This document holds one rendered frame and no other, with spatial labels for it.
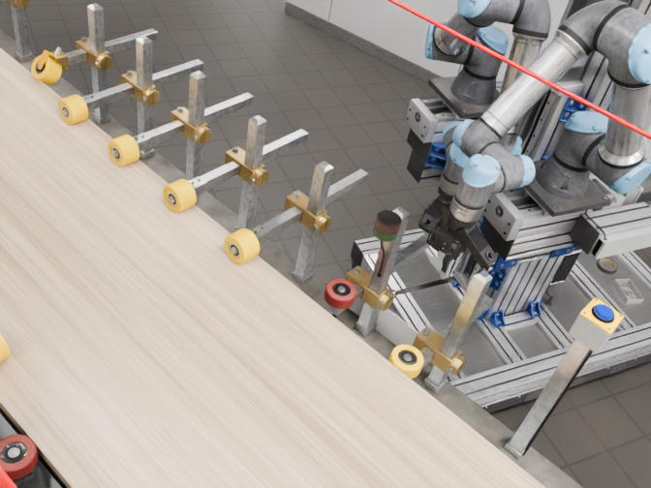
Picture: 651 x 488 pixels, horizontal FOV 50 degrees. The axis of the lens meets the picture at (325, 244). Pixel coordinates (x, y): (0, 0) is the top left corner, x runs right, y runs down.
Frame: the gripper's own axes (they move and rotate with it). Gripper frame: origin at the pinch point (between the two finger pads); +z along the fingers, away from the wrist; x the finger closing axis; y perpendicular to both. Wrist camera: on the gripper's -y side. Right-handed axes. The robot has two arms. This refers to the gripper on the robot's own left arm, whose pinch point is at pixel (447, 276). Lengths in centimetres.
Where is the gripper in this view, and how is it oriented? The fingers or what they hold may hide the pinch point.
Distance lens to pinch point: 183.0
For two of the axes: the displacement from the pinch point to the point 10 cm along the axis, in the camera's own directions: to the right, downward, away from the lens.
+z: -1.7, 7.2, 6.7
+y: -7.2, -5.6, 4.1
